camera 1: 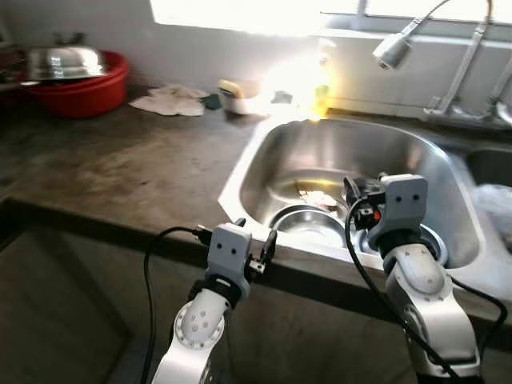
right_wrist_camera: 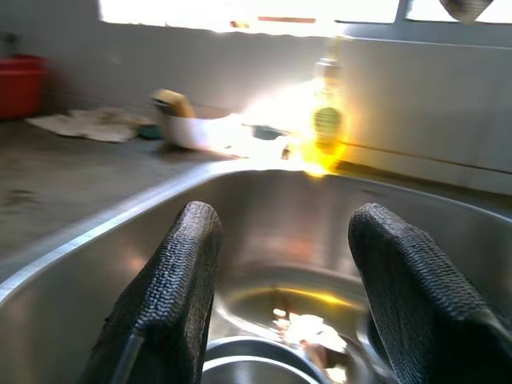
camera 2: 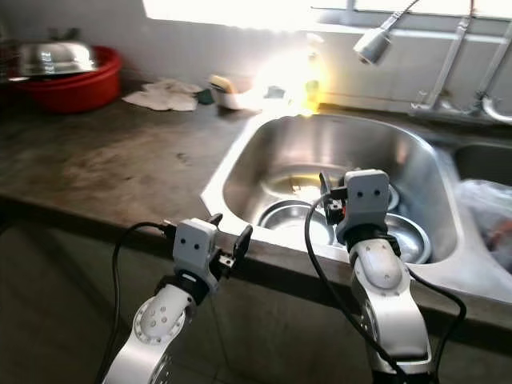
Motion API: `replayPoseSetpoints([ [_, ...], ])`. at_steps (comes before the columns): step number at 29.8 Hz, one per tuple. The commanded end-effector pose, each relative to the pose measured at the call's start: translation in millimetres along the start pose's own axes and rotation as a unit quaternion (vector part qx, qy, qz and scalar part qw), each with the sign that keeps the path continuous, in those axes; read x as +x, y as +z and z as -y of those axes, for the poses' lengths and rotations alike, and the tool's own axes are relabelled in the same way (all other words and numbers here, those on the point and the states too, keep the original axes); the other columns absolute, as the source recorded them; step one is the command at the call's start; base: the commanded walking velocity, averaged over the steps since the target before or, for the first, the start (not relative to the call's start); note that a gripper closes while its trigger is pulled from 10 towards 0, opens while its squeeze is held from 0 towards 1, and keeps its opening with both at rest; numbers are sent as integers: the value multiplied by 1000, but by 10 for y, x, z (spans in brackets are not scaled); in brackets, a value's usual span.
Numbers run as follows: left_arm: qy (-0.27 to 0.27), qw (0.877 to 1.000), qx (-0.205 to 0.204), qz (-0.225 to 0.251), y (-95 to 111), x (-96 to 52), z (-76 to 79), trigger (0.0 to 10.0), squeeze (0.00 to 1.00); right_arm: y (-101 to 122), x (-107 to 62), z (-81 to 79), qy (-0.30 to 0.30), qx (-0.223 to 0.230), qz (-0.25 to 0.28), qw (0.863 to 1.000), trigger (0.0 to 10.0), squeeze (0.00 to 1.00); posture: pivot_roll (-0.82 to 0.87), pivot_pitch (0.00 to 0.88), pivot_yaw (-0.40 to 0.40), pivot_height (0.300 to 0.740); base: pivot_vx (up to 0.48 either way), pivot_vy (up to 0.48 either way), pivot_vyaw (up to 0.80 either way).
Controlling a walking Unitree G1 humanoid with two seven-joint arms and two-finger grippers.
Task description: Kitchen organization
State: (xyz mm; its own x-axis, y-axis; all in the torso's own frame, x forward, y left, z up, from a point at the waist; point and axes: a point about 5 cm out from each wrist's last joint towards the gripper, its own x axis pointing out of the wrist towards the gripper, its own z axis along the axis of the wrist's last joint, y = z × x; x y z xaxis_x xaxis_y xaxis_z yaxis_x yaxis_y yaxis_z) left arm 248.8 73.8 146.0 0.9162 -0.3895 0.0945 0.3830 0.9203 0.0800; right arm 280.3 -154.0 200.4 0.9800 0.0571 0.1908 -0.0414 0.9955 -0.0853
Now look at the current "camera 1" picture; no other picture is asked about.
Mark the shallow stainless steel bowl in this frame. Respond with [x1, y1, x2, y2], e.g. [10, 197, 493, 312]
[356, 222, 450, 269]
[268, 203, 350, 249]

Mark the stainless steel kitchen sink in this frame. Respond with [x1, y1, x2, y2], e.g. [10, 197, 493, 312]
[217, 117, 512, 303]

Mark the green scrub pad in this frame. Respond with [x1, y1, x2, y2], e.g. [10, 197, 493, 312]
[202, 93, 224, 111]

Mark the clear plastic bag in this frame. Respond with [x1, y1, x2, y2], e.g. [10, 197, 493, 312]
[472, 183, 512, 250]

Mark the crumpled white cloth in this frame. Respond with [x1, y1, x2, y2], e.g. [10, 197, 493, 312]
[129, 83, 211, 118]

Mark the chrome flexible spray tap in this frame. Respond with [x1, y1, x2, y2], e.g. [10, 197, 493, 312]
[372, 0, 455, 72]

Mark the chrome sink faucet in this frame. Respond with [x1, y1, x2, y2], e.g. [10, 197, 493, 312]
[422, 0, 512, 130]

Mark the red plastic basin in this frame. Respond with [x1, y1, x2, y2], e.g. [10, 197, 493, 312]
[22, 50, 131, 120]

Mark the bright window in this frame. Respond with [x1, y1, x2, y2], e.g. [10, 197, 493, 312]
[149, 0, 512, 39]

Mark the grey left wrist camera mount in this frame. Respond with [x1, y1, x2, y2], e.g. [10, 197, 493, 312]
[206, 222, 254, 298]

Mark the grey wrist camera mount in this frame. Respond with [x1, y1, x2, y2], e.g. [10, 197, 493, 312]
[368, 173, 430, 250]
[206, 222, 254, 298]

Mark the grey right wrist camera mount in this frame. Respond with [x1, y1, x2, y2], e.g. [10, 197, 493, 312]
[368, 173, 430, 250]

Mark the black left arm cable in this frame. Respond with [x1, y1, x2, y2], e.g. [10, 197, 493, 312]
[142, 226, 213, 384]

